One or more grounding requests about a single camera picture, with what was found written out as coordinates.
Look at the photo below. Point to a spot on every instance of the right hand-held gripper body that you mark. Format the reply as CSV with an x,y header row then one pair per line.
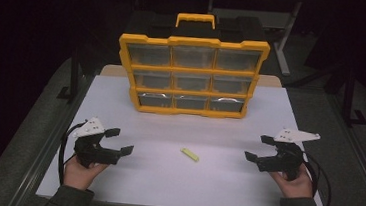
x,y
286,160

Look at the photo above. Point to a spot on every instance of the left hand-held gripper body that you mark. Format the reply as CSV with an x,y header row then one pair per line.
x,y
91,150

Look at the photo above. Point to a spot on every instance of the small yellow-green stick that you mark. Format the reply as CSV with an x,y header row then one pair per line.
x,y
190,154

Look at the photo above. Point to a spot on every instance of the clear plastic drawer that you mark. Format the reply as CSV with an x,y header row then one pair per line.
x,y
238,60

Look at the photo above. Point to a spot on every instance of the yellow black organizer cabinet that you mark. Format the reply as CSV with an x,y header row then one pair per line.
x,y
190,71

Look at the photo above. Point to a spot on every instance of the person's left hand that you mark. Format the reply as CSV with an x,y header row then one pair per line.
x,y
79,176

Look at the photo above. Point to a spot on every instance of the person's right hand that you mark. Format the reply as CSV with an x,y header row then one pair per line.
x,y
297,188

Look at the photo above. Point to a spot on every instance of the black metal stand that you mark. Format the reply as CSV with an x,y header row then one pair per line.
x,y
349,97
74,76

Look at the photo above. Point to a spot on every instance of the rows of clear bins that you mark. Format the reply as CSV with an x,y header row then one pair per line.
x,y
191,82

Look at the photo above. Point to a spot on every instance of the white metal desk frame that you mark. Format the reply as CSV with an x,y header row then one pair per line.
x,y
286,42

